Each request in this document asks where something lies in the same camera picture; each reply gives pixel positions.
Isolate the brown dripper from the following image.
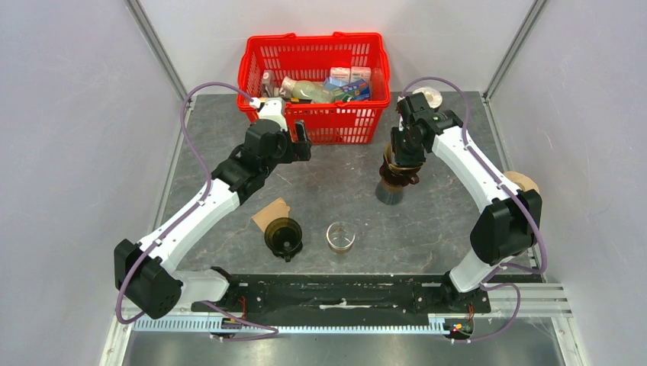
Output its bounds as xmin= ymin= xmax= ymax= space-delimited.
xmin=379 ymin=159 xmax=422 ymax=188

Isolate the dark dripper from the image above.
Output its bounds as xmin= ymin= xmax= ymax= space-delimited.
xmin=264 ymin=217 xmax=303 ymax=262

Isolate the brown paper coffee filter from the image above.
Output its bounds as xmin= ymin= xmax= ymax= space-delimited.
xmin=383 ymin=143 xmax=394 ymax=169

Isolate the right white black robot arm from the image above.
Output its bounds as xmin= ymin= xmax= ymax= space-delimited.
xmin=381 ymin=92 xmax=542 ymax=312

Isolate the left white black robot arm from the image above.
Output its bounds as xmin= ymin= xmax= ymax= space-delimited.
xmin=114 ymin=119 xmax=312 ymax=324

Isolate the clear plastic bottle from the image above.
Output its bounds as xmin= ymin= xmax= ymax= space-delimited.
xmin=282 ymin=77 xmax=335 ymax=104

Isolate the black wrapped paper roll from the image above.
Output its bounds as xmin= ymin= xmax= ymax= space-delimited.
xmin=413 ymin=87 xmax=443 ymax=112

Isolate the small grey pouch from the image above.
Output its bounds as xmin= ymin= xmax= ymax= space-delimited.
xmin=261 ymin=69 xmax=276 ymax=98

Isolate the blue green box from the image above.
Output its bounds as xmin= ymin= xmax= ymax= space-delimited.
xmin=323 ymin=77 xmax=372 ymax=102

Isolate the white pink carton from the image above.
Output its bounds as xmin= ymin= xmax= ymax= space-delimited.
xmin=349 ymin=66 xmax=372 ymax=83
xmin=330 ymin=67 xmax=351 ymax=84

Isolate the small clear glass beaker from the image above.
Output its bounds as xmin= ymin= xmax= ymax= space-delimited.
xmin=326 ymin=221 xmax=356 ymax=255

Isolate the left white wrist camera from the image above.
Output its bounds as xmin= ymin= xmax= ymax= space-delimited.
xmin=249 ymin=98 xmax=288 ymax=132

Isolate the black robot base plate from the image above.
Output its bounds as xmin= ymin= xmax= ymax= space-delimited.
xmin=210 ymin=267 xmax=491 ymax=326

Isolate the slotted white cable duct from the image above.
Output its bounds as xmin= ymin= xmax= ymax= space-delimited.
xmin=134 ymin=313 xmax=450 ymax=336

